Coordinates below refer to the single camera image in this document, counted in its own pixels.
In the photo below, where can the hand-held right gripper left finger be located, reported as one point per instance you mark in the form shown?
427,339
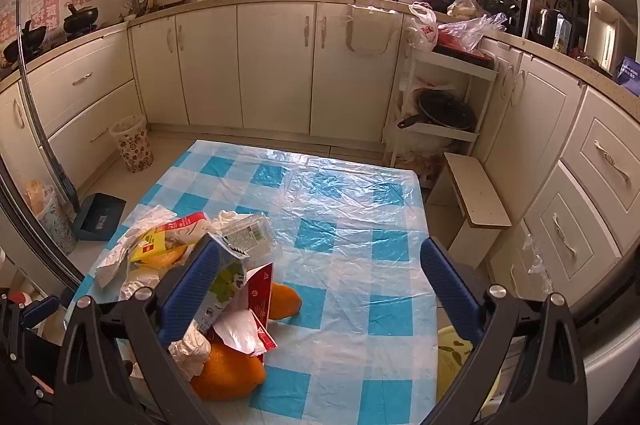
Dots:
192,290

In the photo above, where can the floral bin with plastic bag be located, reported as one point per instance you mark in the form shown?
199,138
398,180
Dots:
50,215

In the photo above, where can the clear plastic bag red contents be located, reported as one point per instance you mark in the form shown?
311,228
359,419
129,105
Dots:
470,30

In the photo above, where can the large orange fruit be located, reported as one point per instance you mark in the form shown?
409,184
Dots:
230,375

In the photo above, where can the shiny plastic wrapper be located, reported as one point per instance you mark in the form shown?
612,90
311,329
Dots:
192,350

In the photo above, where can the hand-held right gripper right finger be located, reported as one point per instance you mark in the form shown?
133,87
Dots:
450,290

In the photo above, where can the blue checkered plastic tablecloth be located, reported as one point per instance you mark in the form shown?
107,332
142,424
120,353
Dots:
340,215

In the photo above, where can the black toaster oven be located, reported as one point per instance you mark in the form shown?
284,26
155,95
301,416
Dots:
500,2

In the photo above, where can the yellow plastic basin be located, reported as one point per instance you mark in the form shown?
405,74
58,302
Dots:
460,355

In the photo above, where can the white wooden stool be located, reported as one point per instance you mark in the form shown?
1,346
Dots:
475,205

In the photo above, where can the small white tissue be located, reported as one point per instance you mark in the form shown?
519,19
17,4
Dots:
227,217

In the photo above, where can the white storage rack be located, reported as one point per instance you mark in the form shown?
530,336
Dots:
450,64

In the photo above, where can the clear plastic container green label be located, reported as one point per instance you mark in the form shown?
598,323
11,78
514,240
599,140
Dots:
250,235

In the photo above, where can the white hanging door bin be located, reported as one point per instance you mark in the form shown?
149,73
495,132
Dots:
370,27

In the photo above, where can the blue dustpan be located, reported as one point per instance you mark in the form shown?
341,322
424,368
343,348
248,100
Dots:
97,217

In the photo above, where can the black wok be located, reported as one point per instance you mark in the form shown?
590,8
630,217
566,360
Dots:
25,40

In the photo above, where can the black pot with lid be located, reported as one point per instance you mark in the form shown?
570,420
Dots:
80,19

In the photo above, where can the red white carton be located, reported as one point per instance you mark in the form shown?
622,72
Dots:
260,290

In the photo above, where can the white green drink carton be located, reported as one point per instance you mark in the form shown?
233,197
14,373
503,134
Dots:
225,285

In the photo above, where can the white kitchen cabinets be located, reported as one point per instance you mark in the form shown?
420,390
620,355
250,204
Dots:
275,65

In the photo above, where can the pink wall sticker sheet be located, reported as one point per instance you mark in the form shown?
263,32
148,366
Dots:
45,0

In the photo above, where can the blue grey packet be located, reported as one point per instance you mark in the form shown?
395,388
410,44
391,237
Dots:
630,75

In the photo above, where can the white red plastic bag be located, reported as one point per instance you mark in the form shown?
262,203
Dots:
425,27

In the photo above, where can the white electric water boiler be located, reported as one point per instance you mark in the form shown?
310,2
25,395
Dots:
607,32

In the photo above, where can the large white paper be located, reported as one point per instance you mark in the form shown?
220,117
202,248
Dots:
120,250

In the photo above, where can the black frying pan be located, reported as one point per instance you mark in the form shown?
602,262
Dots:
445,110

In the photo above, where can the small orange fruit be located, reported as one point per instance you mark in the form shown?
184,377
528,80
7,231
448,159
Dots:
285,300

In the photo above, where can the black toaster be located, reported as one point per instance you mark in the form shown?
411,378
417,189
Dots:
547,27

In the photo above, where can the floral waste basket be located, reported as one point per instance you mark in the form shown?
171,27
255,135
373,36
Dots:
132,142

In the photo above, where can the yellow red plastic package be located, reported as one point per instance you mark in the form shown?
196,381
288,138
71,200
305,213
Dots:
150,247

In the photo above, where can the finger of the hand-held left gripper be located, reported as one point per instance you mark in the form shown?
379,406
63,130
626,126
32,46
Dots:
41,310

